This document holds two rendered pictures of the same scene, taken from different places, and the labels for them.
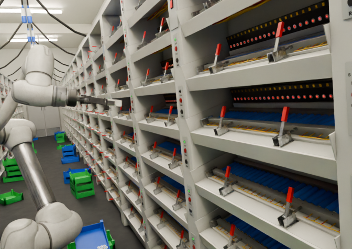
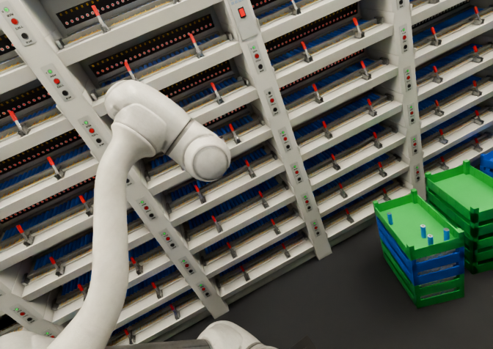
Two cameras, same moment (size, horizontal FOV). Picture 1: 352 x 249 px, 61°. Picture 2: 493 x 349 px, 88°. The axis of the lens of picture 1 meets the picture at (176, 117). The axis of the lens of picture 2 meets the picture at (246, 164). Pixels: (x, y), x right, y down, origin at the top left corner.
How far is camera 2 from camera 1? 1.52 m
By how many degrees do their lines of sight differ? 73
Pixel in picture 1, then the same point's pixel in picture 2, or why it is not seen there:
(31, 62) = (172, 107)
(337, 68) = (396, 29)
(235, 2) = (332, 6)
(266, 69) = (361, 42)
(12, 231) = not seen: outside the picture
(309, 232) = (381, 109)
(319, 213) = (374, 103)
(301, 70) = (379, 36)
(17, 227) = not seen: outside the picture
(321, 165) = (392, 72)
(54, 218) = (235, 335)
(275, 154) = (370, 83)
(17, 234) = not seen: outside the picture
